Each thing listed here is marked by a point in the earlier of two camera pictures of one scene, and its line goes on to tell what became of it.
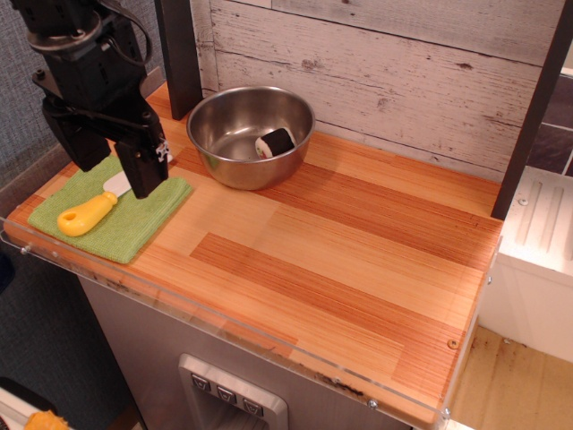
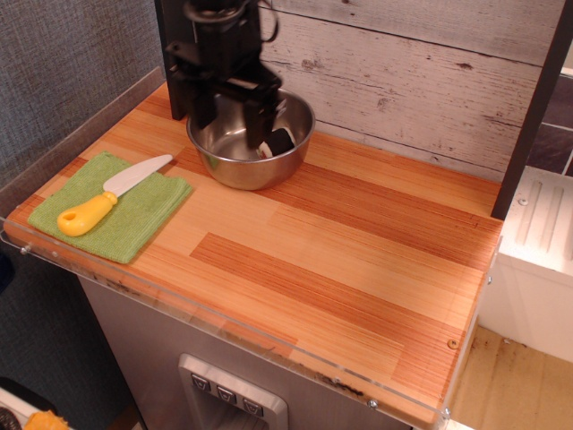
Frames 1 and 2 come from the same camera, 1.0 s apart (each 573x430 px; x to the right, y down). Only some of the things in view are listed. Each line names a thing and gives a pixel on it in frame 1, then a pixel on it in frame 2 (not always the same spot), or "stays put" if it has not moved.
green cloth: x=127 y=227 stays put
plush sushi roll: x=274 y=143 stays put
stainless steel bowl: x=224 y=126 stays put
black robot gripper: x=94 y=80 to x=226 y=56
